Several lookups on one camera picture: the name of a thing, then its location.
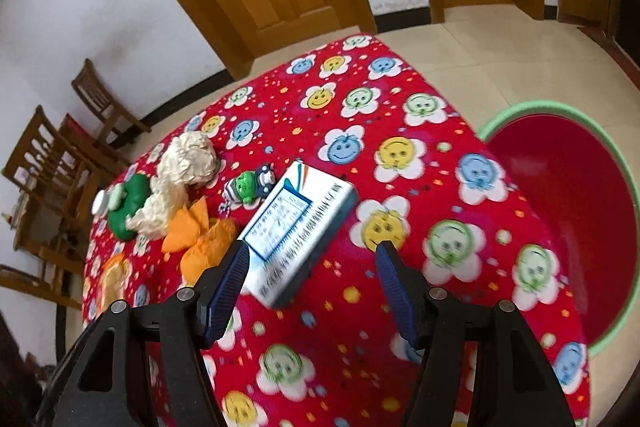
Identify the small wooden chair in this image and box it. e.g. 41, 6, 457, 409
71, 58, 151, 148

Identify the small green toy figure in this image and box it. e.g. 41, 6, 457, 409
218, 163, 276, 212

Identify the crumpled white tissue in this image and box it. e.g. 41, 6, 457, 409
127, 179, 190, 238

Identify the green basin with red inside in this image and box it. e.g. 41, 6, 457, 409
477, 100, 640, 358

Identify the green bottle with white cap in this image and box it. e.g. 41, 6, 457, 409
91, 174, 151, 239

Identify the red smiley flower tablecloth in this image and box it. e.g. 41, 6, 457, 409
82, 34, 593, 427

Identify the blue and white cardboard box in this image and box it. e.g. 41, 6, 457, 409
236, 160, 358, 309

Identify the tall wooden chair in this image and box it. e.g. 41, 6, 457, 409
2, 105, 126, 218

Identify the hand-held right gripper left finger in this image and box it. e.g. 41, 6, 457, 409
37, 241, 251, 427

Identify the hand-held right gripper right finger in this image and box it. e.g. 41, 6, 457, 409
375, 242, 576, 427

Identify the orange plastic wrapper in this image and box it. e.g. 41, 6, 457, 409
100, 254, 132, 310
180, 219, 237, 285
161, 198, 210, 253

